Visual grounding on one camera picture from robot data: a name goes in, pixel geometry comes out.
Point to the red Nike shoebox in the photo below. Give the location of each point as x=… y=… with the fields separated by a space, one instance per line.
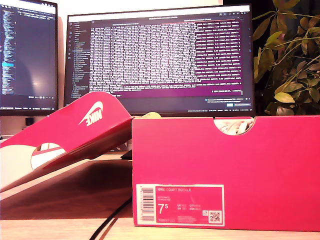
x=225 y=162

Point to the wide computer monitor with terminal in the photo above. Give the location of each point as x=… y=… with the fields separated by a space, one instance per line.
x=160 y=55

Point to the white wrapping paper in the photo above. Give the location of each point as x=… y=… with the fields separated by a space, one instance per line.
x=233 y=127

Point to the small black monitor clip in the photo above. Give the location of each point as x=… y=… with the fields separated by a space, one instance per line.
x=28 y=121

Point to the green leafy houseplant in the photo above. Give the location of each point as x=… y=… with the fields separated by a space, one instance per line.
x=290 y=65

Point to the narrow-view computer monitor with code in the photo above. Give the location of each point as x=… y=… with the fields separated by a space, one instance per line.
x=30 y=55

